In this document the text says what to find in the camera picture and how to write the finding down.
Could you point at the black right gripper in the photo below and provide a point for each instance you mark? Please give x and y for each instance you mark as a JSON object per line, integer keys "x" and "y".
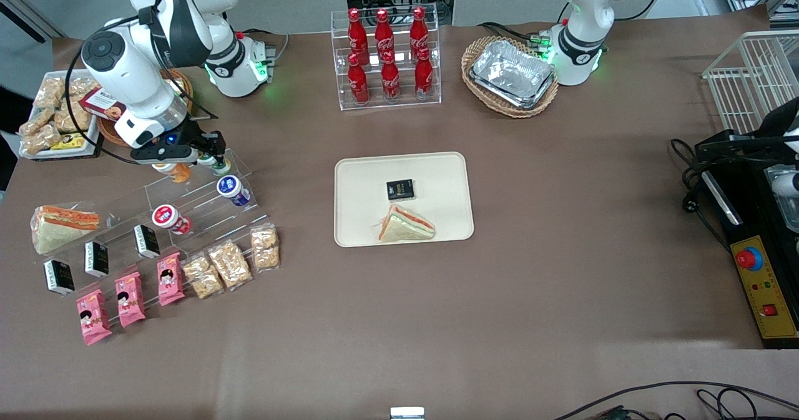
{"x": 198, "y": 139}

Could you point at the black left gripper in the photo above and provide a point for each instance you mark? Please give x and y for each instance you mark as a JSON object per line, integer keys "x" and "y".
{"x": 758, "y": 144}

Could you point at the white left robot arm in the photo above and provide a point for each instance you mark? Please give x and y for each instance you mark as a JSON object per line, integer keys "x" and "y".
{"x": 583, "y": 8}

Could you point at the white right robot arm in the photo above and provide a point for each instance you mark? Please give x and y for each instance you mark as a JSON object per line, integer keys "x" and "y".
{"x": 150, "y": 64}

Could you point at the orange gum bottle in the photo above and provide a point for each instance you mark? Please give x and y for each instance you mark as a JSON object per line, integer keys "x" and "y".
{"x": 178, "y": 172}

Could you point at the blue gum bottle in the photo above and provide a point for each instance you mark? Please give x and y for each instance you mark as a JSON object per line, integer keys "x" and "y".
{"x": 232, "y": 189}

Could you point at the red gum bottle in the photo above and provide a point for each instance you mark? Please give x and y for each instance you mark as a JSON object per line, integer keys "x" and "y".
{"x": 168, "y": 218}

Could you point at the white rectangular snack tray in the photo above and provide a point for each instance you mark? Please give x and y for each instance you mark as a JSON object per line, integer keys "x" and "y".
{"x": 90, "y": 145}

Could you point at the beige plastic tray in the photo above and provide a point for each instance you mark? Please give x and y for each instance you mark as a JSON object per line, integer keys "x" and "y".
{"x": 362, "y": 220}

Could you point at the clear acrylic stepped stand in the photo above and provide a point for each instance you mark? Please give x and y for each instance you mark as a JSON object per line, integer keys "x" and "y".
{"x": 206, "y": 220}

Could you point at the clear plastic cover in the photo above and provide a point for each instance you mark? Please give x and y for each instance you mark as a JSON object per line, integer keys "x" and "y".
{"x": 783, "y": 198}

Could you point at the round brown wicker basket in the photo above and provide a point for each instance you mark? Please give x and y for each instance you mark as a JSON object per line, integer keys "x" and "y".
{"x": 109, "y": 131}

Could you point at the clear bag of crackers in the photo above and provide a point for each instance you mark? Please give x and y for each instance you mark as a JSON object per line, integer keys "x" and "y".
{"x": 203, "y": 276}
{"x": 230, "y": 265}
{"x": 81, "y": 86}
{"x": 50, "y": 92}
{"x": 265, "y": 248}
{"x": 39, "y": 134}
{"x": 81, "y": 120}

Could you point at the black white-edged snack box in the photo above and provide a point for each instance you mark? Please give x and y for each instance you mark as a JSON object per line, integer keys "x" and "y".
{"x": 147, "y": 241}
{"x": 58, "y": 278}
{"x": 96, "y": 259}

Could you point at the red emergency stop button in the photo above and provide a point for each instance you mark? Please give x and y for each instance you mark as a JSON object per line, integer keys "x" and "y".
{"x": 748, "y": 258}

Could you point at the red cookie box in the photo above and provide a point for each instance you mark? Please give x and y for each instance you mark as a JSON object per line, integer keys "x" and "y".
{"x": 100, "y": 102}

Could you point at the pink snack packet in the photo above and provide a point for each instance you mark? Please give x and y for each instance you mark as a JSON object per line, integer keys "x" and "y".
{"x": 170, "y": 279}
{"x": 130, "y": 299}
{"x": 93, "y": 317}

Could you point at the yellow snack packet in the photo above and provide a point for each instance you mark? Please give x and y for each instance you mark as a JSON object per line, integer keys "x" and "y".
{"x": 68, "y": 141}

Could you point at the black control box yellow panel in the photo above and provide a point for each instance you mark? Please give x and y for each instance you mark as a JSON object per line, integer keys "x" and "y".
{"x": 764, "y": 295}

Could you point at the red cola bottle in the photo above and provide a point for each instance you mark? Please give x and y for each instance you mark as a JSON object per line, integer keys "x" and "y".
{"x": 419, "y": 32}
{"x": 357, "y": 33}
{"x": 358, "y": 83}
{"x": 391, "y": 82}
{"x": 424, "y": 78}
{"x": 384, "y": 33}

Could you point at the wrapped triangle sandwich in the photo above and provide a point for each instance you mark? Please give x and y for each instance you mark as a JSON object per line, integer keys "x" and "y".
{"x": 406, "y": 226}
{"x": 59, "y": 229}

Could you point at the clear acrylic bottle rack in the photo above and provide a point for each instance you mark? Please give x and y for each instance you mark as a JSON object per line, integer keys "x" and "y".
{"x": 387, "y": 105}

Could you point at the black snack box gold print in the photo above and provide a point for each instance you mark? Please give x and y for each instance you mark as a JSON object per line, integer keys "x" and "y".
{"x": 401, "y": 189}

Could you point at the stacked aluminium foil trays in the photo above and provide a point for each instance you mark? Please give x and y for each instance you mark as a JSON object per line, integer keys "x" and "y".
{"x": 512, "y": 73}

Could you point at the light wicker oval basket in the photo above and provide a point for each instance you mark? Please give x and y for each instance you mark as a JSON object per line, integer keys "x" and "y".
{"x": 477, "y": 48}

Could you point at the small white device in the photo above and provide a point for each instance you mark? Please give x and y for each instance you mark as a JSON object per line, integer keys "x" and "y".
{"x": 407, "y": 414}

